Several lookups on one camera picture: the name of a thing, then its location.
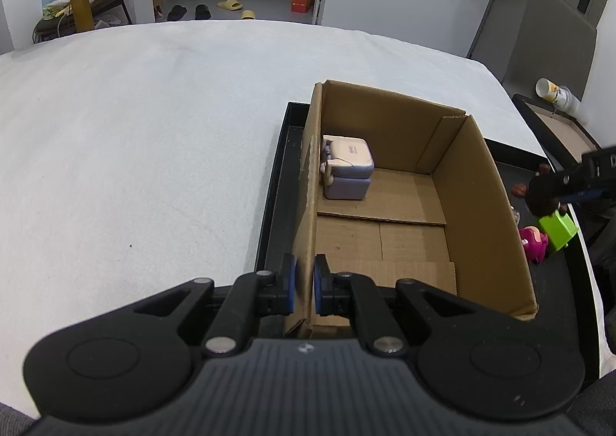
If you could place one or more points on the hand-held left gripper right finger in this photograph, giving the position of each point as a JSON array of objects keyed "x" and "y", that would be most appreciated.
[{"x": 318, "y": 284}]

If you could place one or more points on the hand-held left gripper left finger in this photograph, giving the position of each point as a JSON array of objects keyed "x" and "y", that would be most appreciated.
[{"x": 289, "y": 284}]

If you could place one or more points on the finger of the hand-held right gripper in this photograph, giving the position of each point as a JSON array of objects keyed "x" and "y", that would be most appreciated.
[{"x": 584, "y": 193}]

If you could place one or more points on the brown-haired doll figurine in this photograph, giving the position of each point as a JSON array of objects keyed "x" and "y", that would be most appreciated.
[{"x": 543, "y": 194}]

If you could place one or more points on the green cube box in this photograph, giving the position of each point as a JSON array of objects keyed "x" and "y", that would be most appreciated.
[{"x": 558, "y": 230}]

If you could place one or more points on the pink figurine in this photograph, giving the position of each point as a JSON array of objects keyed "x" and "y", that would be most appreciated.
[{"x": 533, "y": 243}]

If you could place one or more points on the black tray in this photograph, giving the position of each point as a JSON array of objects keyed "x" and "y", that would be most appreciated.
[{"x": 279, "y": 205}]

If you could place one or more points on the brown cardboard box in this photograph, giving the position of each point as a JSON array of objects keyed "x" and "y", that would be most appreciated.
[{"x": 409, "y": 234}]

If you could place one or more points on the white bottle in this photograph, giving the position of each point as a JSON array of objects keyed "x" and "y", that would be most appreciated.
[{"x": 558, "y": 95}]

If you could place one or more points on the purple and beige toy box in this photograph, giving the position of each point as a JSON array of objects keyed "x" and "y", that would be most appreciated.
[{"x": 347, "y": 166}]

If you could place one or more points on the grey panel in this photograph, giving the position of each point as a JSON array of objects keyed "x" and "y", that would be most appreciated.
[{"x": 553, "y": 36}]

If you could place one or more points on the person's grey trousers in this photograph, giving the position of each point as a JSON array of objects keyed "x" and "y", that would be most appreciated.
[{"x": 596, "y": 409}]

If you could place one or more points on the yellow slipper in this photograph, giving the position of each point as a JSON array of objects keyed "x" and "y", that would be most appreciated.
[
  {"x": 248, "y": 14},
  {"x": 230, "y": 4}
]

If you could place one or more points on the black slipper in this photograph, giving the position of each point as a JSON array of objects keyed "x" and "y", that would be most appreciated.
[
  {"x": 202, "y": 11},
  {"x": 176, "y": 13}
]

